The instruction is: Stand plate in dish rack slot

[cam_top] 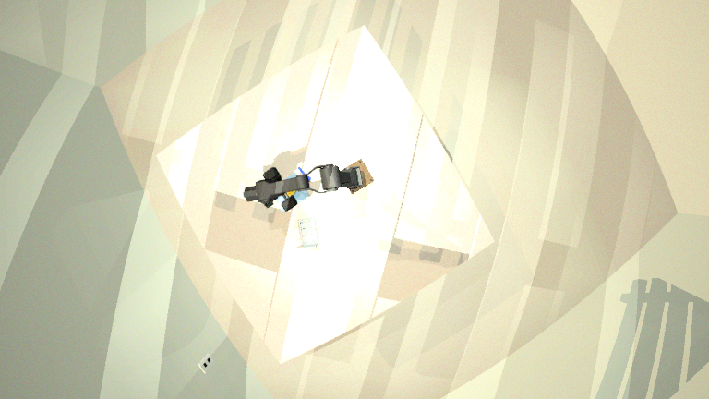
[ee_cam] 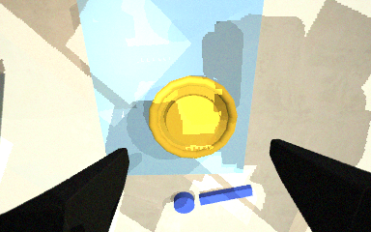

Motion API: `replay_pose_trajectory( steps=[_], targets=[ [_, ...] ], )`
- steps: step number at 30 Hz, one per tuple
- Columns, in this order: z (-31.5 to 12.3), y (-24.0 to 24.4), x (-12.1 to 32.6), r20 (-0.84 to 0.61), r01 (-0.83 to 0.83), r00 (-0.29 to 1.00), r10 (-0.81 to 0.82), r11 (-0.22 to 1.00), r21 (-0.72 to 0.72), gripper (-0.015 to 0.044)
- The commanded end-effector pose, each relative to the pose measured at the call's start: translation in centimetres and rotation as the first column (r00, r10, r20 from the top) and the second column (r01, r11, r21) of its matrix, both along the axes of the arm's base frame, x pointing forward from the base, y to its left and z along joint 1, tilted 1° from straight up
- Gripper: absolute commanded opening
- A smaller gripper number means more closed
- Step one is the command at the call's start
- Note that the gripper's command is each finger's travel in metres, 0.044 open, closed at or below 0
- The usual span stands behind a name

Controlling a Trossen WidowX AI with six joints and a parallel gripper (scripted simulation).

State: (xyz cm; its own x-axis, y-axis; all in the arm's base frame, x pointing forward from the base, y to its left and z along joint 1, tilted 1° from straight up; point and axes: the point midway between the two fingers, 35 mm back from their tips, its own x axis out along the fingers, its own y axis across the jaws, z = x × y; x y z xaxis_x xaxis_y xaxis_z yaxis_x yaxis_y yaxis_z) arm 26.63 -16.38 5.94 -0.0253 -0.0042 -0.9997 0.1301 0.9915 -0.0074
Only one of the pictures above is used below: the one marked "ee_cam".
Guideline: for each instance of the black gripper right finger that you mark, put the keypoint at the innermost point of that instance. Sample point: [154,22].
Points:
[331,196]

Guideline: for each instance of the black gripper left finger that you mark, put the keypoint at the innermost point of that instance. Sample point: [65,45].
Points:
[85,202]

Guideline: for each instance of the yellow plate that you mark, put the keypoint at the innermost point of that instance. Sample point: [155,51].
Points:
[192,117]

